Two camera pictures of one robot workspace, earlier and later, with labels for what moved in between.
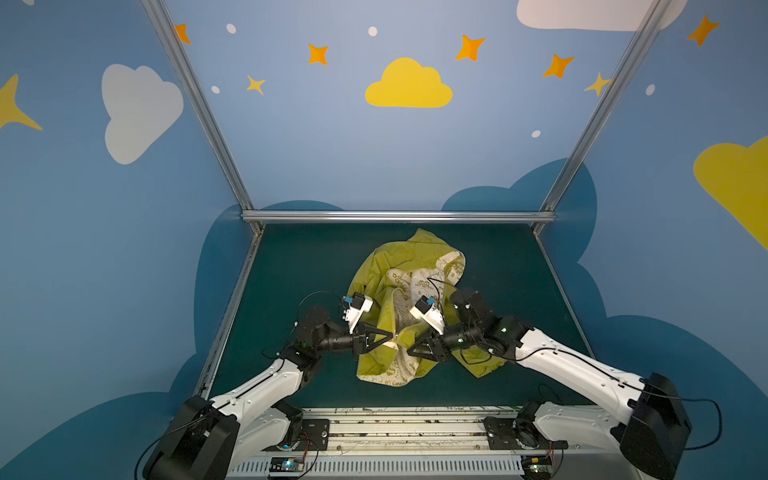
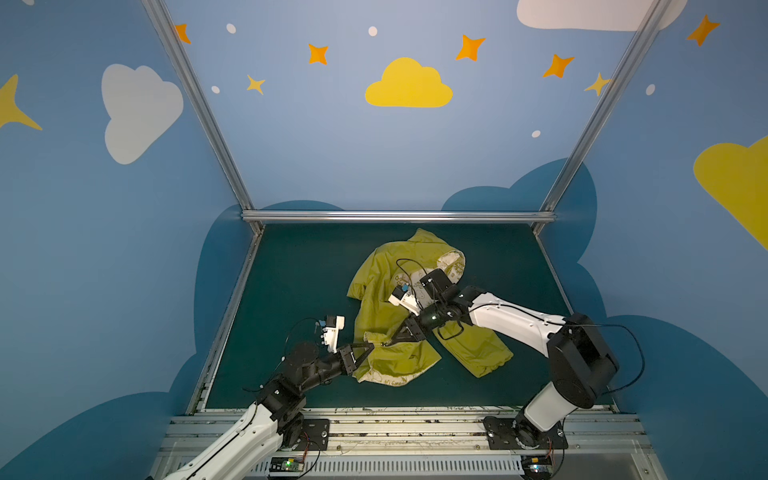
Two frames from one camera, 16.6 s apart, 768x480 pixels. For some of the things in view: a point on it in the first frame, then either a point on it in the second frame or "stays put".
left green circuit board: (287, 464) stays put
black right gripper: (439, 342) to (417, 326)
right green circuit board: (536, 466) stays put
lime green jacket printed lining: (408, 279) stays put
